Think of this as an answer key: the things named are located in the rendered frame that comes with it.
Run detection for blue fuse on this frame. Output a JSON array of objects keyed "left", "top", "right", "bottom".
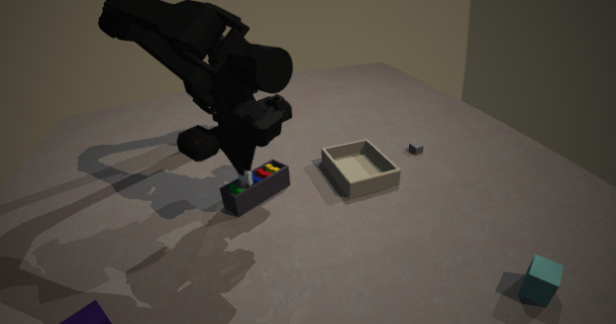
[{"left": 252, "top": 174, "right": 262, "bottom": 185}]

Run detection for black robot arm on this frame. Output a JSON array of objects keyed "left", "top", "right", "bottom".
[{"left": 98, "top": 0, "right": 292, "bottom": 147}]

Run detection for teal cube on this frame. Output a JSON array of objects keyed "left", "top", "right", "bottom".
[{"left": 518, "top": 254, "right": 564, "bottom": 307}]

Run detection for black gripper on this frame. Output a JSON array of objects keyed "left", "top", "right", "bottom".
[{"left": 177, "top": 84, "right": 257, "bottom": 176}]

